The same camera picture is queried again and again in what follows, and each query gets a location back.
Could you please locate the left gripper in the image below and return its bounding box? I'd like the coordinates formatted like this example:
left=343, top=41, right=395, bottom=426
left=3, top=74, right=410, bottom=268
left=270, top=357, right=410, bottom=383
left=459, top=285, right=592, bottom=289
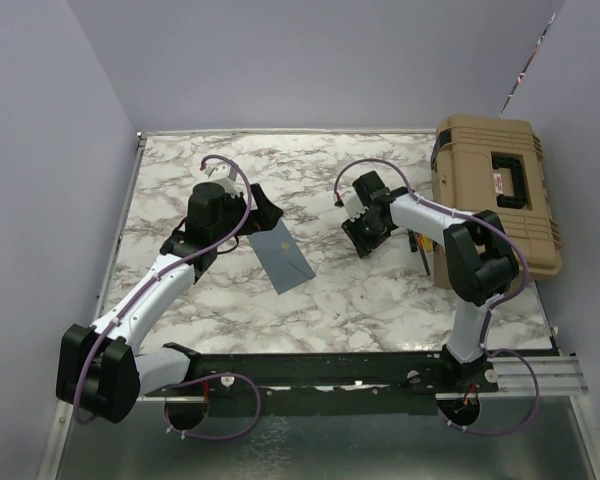
left=212, top=183, right=282, bottom=243

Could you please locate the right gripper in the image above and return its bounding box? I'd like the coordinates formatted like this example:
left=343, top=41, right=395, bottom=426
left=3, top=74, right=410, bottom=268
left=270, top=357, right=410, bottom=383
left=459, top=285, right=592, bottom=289
left=342, top=208, right=391, bottom=258

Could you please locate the grey-blue envelope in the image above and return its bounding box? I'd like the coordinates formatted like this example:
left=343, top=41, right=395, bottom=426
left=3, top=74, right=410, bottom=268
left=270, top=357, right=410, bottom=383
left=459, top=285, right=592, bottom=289
left=248, top=220, right=316, bottom=295

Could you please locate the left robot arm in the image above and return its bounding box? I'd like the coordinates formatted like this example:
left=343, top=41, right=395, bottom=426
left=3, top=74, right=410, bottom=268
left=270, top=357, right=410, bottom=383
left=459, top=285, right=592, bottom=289
left=56, top=181, right=283, bottom=423

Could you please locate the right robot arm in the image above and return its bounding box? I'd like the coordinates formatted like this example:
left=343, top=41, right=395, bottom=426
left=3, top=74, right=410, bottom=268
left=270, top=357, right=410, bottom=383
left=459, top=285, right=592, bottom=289
left=334, top=171, right=519, bottom=391

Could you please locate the tan plastic tool case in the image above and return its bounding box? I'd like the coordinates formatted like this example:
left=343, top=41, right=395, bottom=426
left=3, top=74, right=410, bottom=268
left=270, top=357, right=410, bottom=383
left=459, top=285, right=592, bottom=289
left=431, top=114, right=562, bottom=281

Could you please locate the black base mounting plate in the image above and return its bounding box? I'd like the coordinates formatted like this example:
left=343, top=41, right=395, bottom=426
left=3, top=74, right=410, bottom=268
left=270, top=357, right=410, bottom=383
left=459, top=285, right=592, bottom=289
left=143, top=350, right=586, bottom=417

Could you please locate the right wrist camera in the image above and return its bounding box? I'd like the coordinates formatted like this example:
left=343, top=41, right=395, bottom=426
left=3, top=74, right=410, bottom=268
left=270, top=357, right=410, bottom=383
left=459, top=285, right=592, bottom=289
left=334, top=191, right=368, bottom=221

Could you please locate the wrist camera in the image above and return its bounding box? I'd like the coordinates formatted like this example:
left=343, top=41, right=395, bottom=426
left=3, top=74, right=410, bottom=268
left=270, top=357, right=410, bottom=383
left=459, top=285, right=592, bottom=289
left=200, top=162, right=242, bottom=197
left=334, top=191, right=368, bottom=221

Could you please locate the green handled screwdriver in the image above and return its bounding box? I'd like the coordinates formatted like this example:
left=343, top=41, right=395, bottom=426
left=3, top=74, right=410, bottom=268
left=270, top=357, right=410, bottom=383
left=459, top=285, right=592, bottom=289
left=407, top=229, right=418, bottom=253

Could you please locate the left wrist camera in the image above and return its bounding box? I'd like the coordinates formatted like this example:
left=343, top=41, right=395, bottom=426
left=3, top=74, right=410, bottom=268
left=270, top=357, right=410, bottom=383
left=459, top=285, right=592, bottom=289
left=200, top=162, right=242, bottom=197

